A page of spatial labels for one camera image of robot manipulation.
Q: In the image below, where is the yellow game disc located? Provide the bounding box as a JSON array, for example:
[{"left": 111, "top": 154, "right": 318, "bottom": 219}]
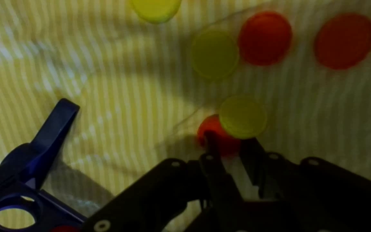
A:
[
  {"left": 188, "top": 27, "right": 241, "bottom": 81},
  {"left": 129, "top": 0, "right": 183, "bottom": 24},
  {"left": 217, "top": 94, "right": 268, "bottom": 139}
]

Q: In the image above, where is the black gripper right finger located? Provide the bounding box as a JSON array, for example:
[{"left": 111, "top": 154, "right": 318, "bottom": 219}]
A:
[{"left": 241, "top": 136, "right": 291, "bottom": 201}]

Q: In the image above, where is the orange game disc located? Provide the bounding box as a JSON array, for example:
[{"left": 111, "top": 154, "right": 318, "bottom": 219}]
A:
[
  {"left": 237, "top": 10, "right": 293, "bottom": 67},
  {"left": 313, "top": 11, "right": 371, "bottom": 70},
  {"left": 196, "top": 113, "right": 242, "bottom": 157}
]

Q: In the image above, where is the yellow bed blanket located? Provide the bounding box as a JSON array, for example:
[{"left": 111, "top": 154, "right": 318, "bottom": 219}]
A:
[{"left": 0, "top": 0, "right": 371, "bottom": 232}]

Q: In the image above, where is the blue perforated game grid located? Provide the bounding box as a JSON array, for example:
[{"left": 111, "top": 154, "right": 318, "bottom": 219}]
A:
[{"left": 0, "top": 96, "right": 87, "bottom": 232}]

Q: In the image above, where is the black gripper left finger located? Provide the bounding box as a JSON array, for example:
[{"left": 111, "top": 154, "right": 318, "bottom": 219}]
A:
[{"left": 197, "top": 131, "right": 243, "bottom": 203}]

